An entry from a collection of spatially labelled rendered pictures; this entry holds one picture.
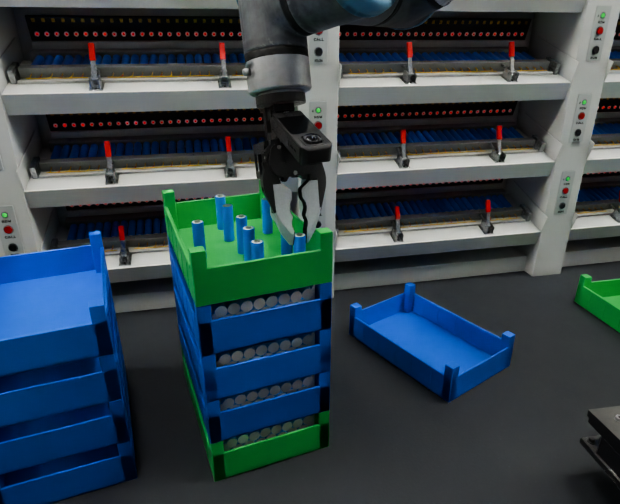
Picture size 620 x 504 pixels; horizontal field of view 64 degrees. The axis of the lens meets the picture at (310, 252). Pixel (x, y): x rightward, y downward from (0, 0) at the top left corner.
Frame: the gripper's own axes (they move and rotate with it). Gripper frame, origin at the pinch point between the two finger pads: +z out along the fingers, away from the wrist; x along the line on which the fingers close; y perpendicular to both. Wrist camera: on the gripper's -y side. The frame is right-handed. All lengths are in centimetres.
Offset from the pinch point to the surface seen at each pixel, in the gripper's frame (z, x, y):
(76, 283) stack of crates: 6.7, 32.8, 29.7
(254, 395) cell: 24.3, 8.7, 4.2
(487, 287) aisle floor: 29, -69, 43
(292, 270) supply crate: 4.4, 2.5, -2.3
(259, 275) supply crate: 4.3, 7.3, -2.3
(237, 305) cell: 8.5, 10.4, -0.1
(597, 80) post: -24, -94, 27
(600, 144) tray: -8, -105, 36
